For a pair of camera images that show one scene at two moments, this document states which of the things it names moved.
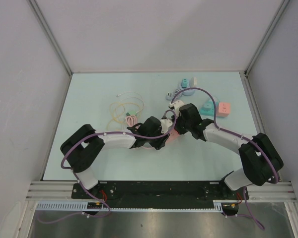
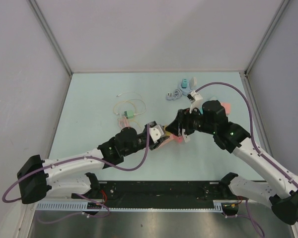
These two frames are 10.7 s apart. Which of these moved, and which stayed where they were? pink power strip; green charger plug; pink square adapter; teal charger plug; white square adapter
Moved: pink square adapter
Stayed: white square adapter; teal charger plug; pink power strip; green charger plug
